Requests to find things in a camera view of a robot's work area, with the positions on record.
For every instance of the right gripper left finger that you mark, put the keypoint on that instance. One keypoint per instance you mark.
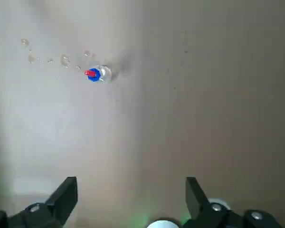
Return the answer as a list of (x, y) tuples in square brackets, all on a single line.
[(61, 197)]

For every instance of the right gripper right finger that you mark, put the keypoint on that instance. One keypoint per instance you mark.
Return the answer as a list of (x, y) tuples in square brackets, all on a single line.
[(197, 199)]

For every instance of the clear blue-capped dropper bottle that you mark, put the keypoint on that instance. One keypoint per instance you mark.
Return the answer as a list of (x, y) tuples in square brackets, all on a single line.
[(105, 73)]

